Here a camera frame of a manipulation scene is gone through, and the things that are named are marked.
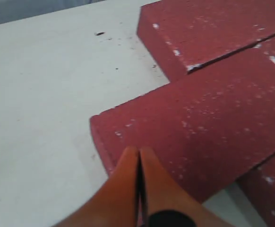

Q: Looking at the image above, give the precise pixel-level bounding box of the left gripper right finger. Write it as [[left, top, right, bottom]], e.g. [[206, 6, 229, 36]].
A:
[[140, 148, 230, 227]]

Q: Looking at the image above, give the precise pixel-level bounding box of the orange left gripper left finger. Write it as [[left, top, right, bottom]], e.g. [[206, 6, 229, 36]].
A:
[[55, 147, 139, 227]]

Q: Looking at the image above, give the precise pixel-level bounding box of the red base brick back left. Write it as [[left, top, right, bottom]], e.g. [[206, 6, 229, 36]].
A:
[[137, 0, 275, 82]]

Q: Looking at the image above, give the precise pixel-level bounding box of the white backdrop cloth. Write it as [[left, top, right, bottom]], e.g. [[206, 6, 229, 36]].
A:
[[0, 0, 96, 24]]

